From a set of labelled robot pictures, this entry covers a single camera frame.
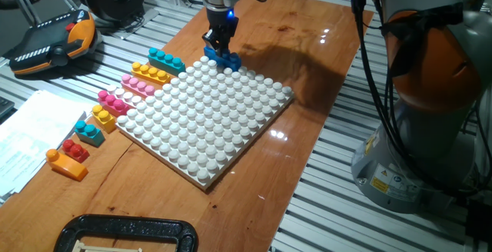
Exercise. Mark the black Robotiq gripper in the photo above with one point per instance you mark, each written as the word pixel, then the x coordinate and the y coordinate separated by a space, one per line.
pixel 222 21

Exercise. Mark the blue four-stud block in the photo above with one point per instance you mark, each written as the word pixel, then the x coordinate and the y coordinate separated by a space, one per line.
pixel 232 62

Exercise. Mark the teal four-stud block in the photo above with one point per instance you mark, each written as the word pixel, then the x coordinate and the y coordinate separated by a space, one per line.
pixel 165 64

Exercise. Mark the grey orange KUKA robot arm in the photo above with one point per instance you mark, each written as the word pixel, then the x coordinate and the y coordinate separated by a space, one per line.
pixel 434 71

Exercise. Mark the glossy wooden board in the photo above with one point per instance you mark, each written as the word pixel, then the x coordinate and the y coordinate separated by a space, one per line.
pixel 276 25

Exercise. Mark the yellow four-stud block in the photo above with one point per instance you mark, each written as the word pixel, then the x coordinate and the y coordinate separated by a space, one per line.
pixel 151 76

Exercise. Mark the white studded baseplate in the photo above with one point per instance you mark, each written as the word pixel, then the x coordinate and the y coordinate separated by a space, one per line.
pixel 192 129

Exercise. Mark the light pink four-stud block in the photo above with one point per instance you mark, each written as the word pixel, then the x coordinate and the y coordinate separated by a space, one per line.
pixel 134 87

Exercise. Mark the white four-stud block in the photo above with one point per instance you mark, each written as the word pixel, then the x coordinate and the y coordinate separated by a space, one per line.
pixel 125 95

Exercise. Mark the magenta three-stud block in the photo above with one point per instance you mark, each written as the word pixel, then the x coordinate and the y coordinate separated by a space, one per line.
pixel 113 106

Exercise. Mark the yellow two-stud block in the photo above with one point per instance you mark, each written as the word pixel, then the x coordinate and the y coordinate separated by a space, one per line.
pixel 104 121

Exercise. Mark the teal two-stud block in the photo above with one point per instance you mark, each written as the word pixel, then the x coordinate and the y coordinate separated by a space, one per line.
pixel 91 136

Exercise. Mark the black orange teach pendant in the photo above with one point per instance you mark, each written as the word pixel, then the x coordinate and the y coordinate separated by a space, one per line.
pixel 46 42

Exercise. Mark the red two-stud block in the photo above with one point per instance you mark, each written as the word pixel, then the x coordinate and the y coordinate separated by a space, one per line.
pixel 77 153

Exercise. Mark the orange sloped one-stud block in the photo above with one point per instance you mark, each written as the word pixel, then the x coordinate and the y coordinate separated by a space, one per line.
pixel 67 167

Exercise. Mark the silver tripod legs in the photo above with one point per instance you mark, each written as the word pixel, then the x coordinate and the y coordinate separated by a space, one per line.
pixel 24 4

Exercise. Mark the stack of white papers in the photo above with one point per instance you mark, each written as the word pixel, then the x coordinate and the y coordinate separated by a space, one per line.
pixel 30 136

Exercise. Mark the black metal C-clamp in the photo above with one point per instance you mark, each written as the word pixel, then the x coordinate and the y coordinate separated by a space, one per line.
pixel 115 225

